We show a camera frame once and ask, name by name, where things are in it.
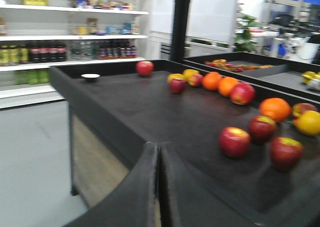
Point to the orange near front apples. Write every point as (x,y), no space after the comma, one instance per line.
(275,108)

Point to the red apple near dish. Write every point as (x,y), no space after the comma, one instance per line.
(145,68)

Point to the orange middle right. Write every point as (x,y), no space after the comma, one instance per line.
(226,85)

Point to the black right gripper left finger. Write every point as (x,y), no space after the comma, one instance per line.
(132,202)

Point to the red apple front middle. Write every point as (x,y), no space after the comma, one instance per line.
(261,129)

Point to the white store shelf unit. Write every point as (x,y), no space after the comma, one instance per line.
(37,34)

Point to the orange middle left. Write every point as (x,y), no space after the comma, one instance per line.
(211,81)

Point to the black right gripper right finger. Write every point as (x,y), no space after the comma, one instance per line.
(188,194)

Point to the red apple front left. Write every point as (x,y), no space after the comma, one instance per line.
(234,142)

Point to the small white dish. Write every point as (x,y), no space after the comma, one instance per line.
(90,77)

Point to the red apple beside oranges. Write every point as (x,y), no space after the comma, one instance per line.
(242,94)

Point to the black wooden display stand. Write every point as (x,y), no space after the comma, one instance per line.
(111,120)

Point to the yellow round fruit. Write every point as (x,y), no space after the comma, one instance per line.
(308,123)

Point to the red apple front right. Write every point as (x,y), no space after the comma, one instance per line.
(285,153)

